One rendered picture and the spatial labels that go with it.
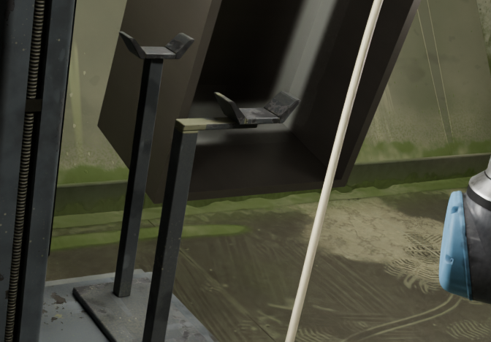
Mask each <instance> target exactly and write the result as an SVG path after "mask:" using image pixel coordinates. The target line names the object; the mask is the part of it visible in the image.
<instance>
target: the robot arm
mask: <svg viewBox="0 0 491 342"><path fill-rule="evenodd" d="M439 281H440V284H441V286H442V287H443V289H444V290H446V291H447V292H450V293H452V294H455V295H459V296H461V297H465V298H468V299H469V300H471V301H473V300H475V301H478V302H481V303H487V304H490V305H491V157H490V161H489V164H488V167H487V169H486V170H484V171H483V172H480V173H479V174H477V175H475V176H473V177H472V178H471V179H470V180H469V184H468V188H467V191H466V193H462V192H461V191H454V192H452V194H451V196H450V198H449V204H448V207H447V211H446V218H445V223H444V232H443V237H442V244H441V255H440V264H439Z"/></svg>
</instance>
